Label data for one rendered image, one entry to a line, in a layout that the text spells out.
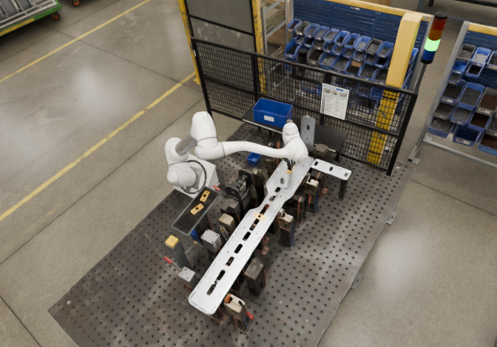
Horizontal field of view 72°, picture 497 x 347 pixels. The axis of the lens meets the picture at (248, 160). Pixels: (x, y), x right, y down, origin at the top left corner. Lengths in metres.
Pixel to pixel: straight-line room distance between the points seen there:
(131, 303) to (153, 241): 0.47
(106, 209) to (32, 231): 0.79
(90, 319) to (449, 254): 2.99
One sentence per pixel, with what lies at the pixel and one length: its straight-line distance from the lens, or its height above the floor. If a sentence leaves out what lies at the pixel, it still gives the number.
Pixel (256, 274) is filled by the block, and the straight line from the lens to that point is 2.19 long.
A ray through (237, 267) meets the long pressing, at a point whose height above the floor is 1.00.
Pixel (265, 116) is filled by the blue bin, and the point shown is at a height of 1.11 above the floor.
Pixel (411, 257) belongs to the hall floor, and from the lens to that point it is 3.56.
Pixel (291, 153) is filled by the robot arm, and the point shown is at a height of 1.41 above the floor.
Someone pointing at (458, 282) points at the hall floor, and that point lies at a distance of 3.59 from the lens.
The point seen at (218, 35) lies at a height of 0.89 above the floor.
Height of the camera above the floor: 3.03
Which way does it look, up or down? 48 degrees down
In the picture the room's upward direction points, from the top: 8 degrees counter-clockwise
